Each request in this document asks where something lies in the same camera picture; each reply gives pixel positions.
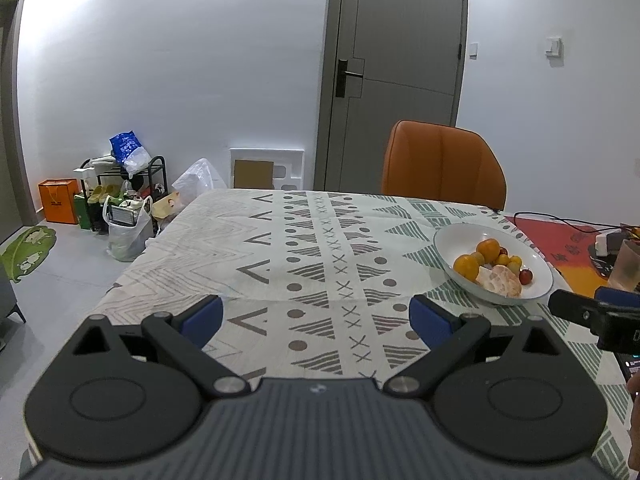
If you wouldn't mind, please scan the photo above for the green box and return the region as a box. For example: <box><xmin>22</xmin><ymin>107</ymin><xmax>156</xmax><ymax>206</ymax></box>
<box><xmin>74</xmin><ymin>192</ymin><xmax>101</xmax><ymax>231</ymax></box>

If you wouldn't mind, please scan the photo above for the black shoe rack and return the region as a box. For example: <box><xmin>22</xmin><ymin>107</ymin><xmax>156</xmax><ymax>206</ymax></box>
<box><xmin>80</xmin><ymin>156</ymin><xmax>167</xmax><ymax>233</ymax></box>

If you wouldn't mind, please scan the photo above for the white and grey charger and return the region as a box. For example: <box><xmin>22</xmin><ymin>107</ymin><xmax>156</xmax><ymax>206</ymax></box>
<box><xmin>595</xmin><ymin>232</ymin><xmax>626</xmax><ymax>256</ymax></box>

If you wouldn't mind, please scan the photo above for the orange chair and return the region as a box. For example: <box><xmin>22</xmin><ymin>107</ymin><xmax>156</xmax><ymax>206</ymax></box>
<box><xmin>381</xmin><ymin>120</ymin><xmax>507</xmax><ymax>211</ymax></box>

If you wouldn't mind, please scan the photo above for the blue plastic bag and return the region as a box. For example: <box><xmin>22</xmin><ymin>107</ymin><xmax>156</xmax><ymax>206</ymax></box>
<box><xmin>109</xmin><ymin>131</ymin><xmax>151</xmax><ymax>178</ymax></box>

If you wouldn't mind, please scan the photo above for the beige paper bag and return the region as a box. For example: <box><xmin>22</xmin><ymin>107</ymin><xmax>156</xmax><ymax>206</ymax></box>
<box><xmin>152</xmin><ymin>191</ymin><xmax>183</xmax><ymax>221</ymax></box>

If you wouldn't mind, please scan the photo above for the black cable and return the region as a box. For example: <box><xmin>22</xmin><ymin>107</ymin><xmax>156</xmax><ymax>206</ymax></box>
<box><xmin>514</xmin><ymin>210</ymin><xmax>631</xmax><ymax>236</ymax></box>

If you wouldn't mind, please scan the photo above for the white bag with items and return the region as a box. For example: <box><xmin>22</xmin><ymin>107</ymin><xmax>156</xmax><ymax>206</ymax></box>
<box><xmin>102</xmin><ymin>195</ymin><xmax>153</xmax><ymax>262</ymax></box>

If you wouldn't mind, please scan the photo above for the grey sofa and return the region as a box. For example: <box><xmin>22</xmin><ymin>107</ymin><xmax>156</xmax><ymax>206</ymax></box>
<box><xmin>0</xmin><ymin>260</ymin><xmax>27</xmax><ymax>351</ymax></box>

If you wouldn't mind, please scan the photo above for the person's right hand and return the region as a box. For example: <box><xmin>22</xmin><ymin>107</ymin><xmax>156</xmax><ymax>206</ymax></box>
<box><xmin>627</xmin><ymin>372</ymin><xmax>640</xmax><ymax>473</ymax></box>

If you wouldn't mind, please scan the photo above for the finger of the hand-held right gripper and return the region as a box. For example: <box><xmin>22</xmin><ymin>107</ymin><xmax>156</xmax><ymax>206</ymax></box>
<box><xmin>547</xmin><ymin>290</ymin><xmax>601</xmax><ymax>333</ymax></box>
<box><xmin>595</xmin><ymin>287</ymin><xmax>640</xmax><ymax>307</ymax></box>

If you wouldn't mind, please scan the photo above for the green rug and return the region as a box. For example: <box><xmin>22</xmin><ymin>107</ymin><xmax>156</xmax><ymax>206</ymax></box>
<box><xmin>0</xmin><ymin>225</ymin><xmax>57</xmax><ymax>283</ymax></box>

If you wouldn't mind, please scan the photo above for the black door handle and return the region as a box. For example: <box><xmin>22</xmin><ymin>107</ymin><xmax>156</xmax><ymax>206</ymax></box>
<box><xmin>336</xmin><ymin>59</ymin><xmax>365</xmax><ymax>98</ymax></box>

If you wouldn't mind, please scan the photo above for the orange shopping bag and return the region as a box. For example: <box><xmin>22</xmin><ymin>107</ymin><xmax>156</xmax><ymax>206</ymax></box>
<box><xmin>38</xmin><ymin>179</ymin><xmax>81</xmax><ymax>225</ymax></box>

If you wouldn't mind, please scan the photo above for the brown cardboard sheet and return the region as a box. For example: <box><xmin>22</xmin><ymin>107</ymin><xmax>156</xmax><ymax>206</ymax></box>
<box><xmin>235</xmin><ymin>160</ymin><xmax>275</xmax><ymax>190</ymax></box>

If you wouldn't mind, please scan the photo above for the translucent plastic cup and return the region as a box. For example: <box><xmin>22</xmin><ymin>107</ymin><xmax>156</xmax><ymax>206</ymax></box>
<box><xmin>610</xmin><ymin>239</ymin><xmax>640</xmax><ymax>291</ymax></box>

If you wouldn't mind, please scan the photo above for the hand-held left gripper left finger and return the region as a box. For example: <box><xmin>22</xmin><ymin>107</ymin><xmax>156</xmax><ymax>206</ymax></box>
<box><xmin>73</xmin><ymin>295</ymin><xmax>252</xmax><ymax>401</ymax></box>

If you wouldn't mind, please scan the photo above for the white plate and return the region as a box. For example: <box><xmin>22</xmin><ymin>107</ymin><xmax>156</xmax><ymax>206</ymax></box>
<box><xmin>433</xmin><ymin>223</ymin><xmax>555</xmax><ymax>306</ymax></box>

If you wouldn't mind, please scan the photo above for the grey door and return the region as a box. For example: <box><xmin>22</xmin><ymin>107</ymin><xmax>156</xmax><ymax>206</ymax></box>
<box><xmin>0</xmin><ymin>0</ymin><xmax>27</xmax><ymax>241</ymax></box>
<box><xmin>314</xmin><ymin>0</ymin><xmax>469</xmax><ymax>193</ymax></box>

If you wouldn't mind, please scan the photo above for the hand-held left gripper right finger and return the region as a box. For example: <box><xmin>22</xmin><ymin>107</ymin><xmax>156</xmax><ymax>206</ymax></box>
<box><xmin>383</xmin><ymin>294</ymin><xmax>567</xmax><ymax>401</ymax></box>

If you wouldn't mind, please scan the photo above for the patterned tablecloth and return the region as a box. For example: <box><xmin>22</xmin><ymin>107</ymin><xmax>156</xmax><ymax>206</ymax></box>
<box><xmin>22</xmin><ymin>189</ymin><xmax>633</xmax><ymax>478</ymax></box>

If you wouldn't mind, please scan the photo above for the white foam packaging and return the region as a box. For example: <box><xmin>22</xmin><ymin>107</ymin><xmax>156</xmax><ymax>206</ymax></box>
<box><xmin>229</xmin><ymin>147</ymin><xmax>305</xmax><ymax>192</ymax></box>

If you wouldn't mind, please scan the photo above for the white plastic bag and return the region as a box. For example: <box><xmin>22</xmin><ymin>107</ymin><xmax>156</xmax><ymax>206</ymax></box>
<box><xmin>171</xmin><ymin>158</ymin><xmax>228</xmax><ymax>206</ymax></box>

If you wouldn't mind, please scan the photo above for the large orange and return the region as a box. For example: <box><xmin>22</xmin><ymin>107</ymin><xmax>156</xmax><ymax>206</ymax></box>
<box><xmin>453</xmin><ymin>254</ymin><xmax>481</xmax><ymax>281</ymax></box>
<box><xmin>476</xmin><ymin>238</ymin><xmax>501</xmax><ymax>263</ymax></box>

